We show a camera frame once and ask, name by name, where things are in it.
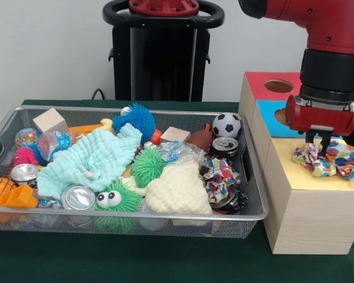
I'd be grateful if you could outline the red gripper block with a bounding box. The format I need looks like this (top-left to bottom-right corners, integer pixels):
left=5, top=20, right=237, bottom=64
left=284, top=94, right=354, bottom=160

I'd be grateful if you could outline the colourful spotted cloth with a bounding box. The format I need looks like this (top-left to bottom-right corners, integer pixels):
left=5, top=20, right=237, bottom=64
left=291, top=140, right=354, bottom=180
left=202, top=157, right=235, bottom=204

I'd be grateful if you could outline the wooden box with three holes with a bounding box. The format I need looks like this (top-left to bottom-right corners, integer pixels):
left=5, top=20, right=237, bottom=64
left=238, top=71, right=354, bottom=255

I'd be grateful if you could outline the black white soccer ball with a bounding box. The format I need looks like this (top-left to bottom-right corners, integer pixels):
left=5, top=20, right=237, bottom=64
left=212, top=113, right=242, bottom=138

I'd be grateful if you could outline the cream waffle cloth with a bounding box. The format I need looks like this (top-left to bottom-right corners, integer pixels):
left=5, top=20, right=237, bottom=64
left=146, top=162, right=213, bottom=215

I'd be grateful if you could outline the green spiky ball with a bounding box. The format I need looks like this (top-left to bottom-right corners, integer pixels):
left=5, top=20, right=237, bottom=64
left=131, top=146, right=169, bottom=188

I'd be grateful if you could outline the blue spiky ball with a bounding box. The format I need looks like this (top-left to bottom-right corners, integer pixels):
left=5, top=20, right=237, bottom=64
left=112, top=102, right=156, bottom=144

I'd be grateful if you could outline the green spiky toy with eyes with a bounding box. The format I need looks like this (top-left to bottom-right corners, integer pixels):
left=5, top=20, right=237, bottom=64
left=93, top=179, right=145, bottom=232

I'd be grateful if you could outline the dark green table cloth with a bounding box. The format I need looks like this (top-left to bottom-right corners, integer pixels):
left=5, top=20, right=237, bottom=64
left=0, top=99, right=354, bottom=283

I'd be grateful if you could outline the mint waffle cloth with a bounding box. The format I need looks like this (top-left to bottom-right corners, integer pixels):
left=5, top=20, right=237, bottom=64
left=37, top=122, right=144, bottom=199

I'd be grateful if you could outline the silver drink can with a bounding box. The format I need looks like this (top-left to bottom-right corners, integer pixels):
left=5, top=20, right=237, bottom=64
left=60, top=184, right=97, bottom=210

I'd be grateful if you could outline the plain wooden cube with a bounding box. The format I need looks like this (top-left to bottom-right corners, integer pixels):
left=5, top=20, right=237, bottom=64
left=32, top=107, right=70, bottom=135

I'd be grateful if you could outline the orange toy basketball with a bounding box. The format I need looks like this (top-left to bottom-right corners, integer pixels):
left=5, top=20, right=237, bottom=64
left=0, top=177, right=18, bottom=205

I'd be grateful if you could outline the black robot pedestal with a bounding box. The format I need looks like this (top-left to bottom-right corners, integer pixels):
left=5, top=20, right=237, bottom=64
left=102, top=0, right=225, bottom=103

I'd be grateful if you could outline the black cable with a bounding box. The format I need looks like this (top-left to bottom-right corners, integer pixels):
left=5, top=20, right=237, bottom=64
left=91, top=88, right=107, bottom=101

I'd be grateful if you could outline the shallow wire mesh bin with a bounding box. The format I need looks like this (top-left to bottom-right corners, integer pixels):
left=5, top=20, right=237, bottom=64
left=0, top=105, right=269, bottom=238

